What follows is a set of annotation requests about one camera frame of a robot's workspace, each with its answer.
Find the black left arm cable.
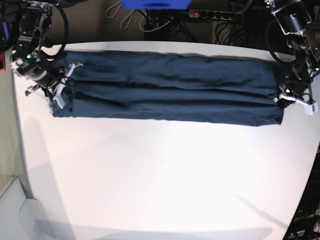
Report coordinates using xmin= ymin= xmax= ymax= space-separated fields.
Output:
xmin=264 ymin=18 xmax=293 ymax=63

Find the blue handled tool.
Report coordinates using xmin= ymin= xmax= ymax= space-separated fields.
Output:
xmin=2 ymin=21 xmax=11 ymax=41

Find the white cable loop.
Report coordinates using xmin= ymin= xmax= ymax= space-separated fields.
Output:
xmin=104 ymin=2 xmax=122 ymax=19
xmin=119 ymin=9 xmax=137 ymax=30

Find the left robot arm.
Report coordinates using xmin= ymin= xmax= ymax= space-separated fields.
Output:
xmin=264 ymin=0 xmax=320 ymax=109

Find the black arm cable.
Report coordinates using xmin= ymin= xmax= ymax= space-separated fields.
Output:
xmin=264 ymin=18 xmax=293 ymax=63
xmin=41 ymin=4 xmax=70 ymax=61

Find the blue plastic bin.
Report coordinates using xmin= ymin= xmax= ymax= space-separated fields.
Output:
xmin=121 ymin=0 xmax=191 ymax=10

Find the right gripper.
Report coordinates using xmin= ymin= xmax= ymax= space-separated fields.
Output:
xmin=24 ymin=62 xmax=83 ymax=106

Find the red clamp at table edge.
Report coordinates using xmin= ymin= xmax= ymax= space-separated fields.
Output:
xmin=0 ymin=53 xmax=6 ymax=73

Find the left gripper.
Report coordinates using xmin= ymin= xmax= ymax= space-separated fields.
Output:
xmin=277 ymin=76 xmax=314 ymax=98

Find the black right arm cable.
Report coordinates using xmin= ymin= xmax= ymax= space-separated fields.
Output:
xmin=41 ymin=4 xmax=70 ymax=61

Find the dark blue t-shirt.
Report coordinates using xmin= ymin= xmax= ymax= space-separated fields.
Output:
xmin=53 ymin=51 xmax=284 ymax=127

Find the black power strip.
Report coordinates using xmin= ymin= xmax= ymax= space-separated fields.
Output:
xmin=188 ymin=9 xmax=245 ymax=22

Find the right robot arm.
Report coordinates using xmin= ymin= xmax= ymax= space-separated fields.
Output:
xmin=11 ymin=0 xmax=81 ymax=110

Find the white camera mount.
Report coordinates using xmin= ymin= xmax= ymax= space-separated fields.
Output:
xmin=273 ymin=93 xmax=318 ymax=116
xmin=24 ymin=61 xmax=84 ymax=115

